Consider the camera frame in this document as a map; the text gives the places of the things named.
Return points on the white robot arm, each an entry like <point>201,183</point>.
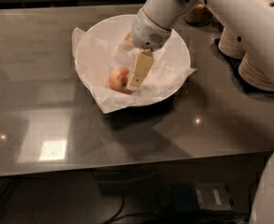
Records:
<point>252,24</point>

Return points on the front paper bowl stack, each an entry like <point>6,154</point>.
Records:
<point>253,76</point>

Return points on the dark box under table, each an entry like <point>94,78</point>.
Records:
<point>202,197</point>

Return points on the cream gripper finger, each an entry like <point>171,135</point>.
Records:
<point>141,67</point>
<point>126,45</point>

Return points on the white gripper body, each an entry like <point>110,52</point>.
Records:
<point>146,33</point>

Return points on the glass jar of grains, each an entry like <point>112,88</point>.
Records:
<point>198,16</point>

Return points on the white bowl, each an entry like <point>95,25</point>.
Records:
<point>180,53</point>

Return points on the red yellow apple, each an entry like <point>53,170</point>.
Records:
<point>118,79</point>

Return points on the white tissue paper liner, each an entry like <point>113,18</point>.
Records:
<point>96,62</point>

